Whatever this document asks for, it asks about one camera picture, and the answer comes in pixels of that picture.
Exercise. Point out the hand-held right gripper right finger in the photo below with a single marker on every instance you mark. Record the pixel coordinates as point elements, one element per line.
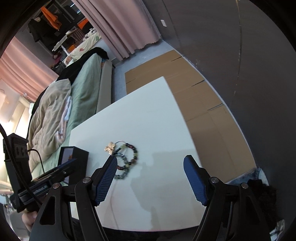
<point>195,183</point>

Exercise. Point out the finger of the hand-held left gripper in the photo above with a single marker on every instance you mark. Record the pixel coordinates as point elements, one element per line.
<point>62,167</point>
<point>62,177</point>

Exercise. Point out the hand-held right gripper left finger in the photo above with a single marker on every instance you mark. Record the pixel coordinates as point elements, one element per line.
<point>105,180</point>

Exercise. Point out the black jewelry box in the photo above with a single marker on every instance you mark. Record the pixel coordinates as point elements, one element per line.
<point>81,162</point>

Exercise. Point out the blue crystal bead jewelry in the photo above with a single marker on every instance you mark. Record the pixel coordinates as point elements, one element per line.
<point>117,153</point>

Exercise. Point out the thin silver hoop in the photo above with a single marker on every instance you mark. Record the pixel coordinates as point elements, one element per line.
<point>121,142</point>

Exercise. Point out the person's left hand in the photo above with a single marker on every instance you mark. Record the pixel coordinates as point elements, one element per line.
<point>29,221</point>

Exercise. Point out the beige duvet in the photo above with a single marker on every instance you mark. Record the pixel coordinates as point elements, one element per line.
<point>48,120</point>

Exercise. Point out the pink and white cloth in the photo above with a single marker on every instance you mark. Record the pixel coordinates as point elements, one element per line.
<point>66,111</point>

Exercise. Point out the white hanging cloth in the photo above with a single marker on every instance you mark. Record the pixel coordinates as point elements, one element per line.
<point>9,104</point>

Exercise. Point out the flattened brown cardboard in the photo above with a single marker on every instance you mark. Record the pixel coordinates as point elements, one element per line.
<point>208,115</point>

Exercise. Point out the dark fuzzy cloth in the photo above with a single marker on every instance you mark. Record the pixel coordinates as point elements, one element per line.
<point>263,201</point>

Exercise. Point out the bed with green sheet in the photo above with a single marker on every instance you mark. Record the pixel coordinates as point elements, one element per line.
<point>85,92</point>

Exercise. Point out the white low table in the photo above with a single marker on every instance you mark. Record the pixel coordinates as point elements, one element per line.
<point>150,115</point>

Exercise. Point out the pink curtain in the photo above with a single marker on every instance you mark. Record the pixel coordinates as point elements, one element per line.
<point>120,25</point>
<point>25,74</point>

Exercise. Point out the black cloth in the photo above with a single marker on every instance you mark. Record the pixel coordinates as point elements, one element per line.
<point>76,67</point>

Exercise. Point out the white side table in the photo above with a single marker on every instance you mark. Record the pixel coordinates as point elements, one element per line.
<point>62,41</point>

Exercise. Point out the patterned cream bedding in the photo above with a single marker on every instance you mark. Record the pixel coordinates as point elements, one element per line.
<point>85,41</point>

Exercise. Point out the wooden chair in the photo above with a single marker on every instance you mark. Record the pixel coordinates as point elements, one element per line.
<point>77,34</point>

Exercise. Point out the black hanging garment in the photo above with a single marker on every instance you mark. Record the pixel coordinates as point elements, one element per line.
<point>40,29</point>

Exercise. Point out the orange box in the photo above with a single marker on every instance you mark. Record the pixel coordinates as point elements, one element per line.
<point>83,24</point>

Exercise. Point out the orange hanging garment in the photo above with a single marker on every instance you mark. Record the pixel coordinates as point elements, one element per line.
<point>50,17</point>

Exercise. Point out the white wall socket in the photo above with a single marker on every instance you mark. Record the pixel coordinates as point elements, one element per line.
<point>163,23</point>

